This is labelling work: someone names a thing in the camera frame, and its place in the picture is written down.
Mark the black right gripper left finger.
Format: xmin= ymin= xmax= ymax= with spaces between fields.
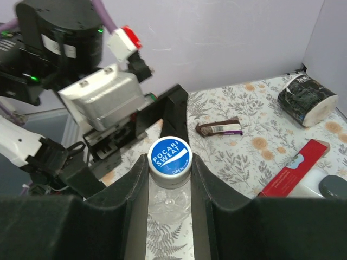
xmin=1 ymin=154 xmax=149 ymax=259

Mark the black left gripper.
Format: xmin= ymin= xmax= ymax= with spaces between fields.
xmin=1 ymin=0 xmax=103 ymax=106

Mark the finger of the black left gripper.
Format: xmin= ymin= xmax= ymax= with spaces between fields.
xmin=59 ymin=159 xmax=106 ymax=197
xmin=160 ymin=84 xmax=189 ymax=143

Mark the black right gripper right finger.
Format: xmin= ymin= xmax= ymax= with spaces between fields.
xmin=191 ymin=155 xmax=346 ymax=259

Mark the blue bottle cap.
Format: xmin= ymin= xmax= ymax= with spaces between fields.
xmin=147 ymin=136 xmax=192 ymax=190

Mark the clear plastic bottle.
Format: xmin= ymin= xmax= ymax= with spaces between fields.
xmin=148 ymin=179 xmax=191 ymax=225

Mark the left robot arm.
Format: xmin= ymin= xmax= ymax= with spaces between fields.
xmin=1 ymin=1 xmax=189 ymax=198

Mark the white bottle black cap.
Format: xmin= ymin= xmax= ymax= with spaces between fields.
xmin=288 ymin=168 xmax=347 ymax=199

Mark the dark snack bar wrapper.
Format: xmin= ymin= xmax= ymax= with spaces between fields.
xmin=195 ymin=116 xmax=243 ymax=137

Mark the red toothpaste box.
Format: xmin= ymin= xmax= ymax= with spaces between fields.
xmin=258 ymin=139 xmax=330 ymax=198

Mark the black patterned box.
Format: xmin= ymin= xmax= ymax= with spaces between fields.
xmin=277 ymin=74 xmax=339 ymax=127

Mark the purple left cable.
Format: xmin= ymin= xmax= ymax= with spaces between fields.
xmin=0 ymin=0 xmax=143 ymax=62

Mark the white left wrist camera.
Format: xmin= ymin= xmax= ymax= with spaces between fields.
xmin=59 ymin=63 xmax=146 ymax=133

